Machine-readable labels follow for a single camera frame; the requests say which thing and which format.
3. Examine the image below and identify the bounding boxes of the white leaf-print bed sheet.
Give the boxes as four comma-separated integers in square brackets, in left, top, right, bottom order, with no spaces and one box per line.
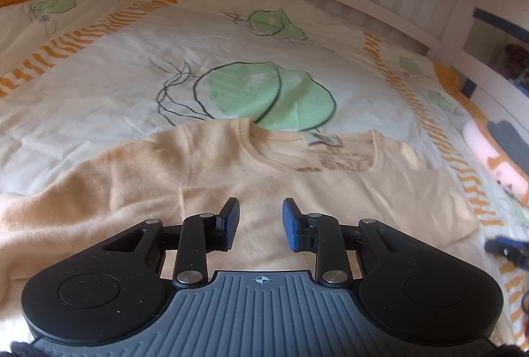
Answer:
[0,0,529,349]

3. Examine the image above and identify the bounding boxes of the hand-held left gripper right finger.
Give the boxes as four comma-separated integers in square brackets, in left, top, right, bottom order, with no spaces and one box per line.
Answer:
[281,198,418,286]

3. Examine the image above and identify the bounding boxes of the beige knit sweater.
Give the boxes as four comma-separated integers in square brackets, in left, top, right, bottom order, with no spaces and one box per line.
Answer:
[0,118,497,345]

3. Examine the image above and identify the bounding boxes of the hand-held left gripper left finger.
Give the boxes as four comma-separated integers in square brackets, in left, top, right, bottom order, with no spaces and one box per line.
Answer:
[103,198,241,287]

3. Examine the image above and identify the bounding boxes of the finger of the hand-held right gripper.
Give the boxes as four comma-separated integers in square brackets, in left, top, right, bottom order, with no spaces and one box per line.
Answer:
[484,235,529,263]

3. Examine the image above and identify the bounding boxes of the white wooden bed frame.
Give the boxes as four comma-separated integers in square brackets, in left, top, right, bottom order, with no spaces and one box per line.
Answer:
[0,0,529,135]

